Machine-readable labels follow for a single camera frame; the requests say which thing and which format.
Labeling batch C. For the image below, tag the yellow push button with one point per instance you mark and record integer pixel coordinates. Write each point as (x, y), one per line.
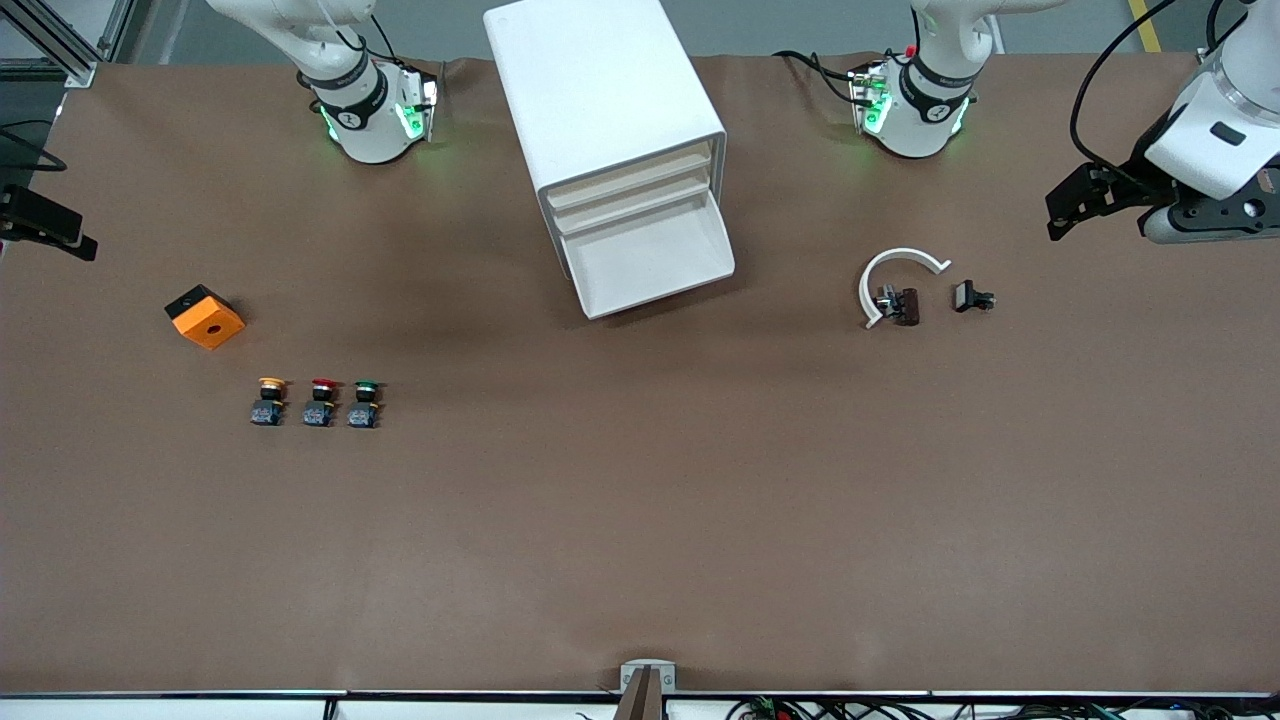
(268, 405)

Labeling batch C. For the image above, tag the white curved plastic part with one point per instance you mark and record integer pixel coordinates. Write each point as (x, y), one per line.
(905, 253)

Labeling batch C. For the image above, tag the aluminium frame post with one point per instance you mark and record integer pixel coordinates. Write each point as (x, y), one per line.
(82, 72)
(1205, 60)

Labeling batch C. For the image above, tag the grey metal bracket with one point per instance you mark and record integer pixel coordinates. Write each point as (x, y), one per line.
(632, 668)

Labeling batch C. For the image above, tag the silver table edge rail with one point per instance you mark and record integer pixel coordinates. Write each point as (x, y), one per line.
(200, 694)

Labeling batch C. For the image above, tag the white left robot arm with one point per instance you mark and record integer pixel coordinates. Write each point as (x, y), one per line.
(925, 135)

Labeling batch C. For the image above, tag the orange and black box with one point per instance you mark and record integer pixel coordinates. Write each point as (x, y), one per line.
(210, 325)

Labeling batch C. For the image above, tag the brown table cover sheet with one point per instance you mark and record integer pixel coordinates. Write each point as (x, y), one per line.
(640, 500)

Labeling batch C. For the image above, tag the red push button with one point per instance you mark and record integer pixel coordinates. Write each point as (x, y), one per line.
(320, 405)

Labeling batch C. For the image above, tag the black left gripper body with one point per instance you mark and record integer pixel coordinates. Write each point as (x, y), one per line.
(1138, 176)

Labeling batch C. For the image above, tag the black small clip component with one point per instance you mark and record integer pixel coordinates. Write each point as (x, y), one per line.
(965, 295)

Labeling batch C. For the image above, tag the green push button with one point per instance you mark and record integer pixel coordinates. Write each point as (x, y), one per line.
(364, 408)

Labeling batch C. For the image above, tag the white base connector box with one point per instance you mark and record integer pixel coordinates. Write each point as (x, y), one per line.
(428, 95)
(868, 90)

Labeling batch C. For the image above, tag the brown small component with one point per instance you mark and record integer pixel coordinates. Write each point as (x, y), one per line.
(907, 305)

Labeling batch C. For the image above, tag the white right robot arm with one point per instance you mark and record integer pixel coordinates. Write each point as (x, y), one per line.
(370, 135)

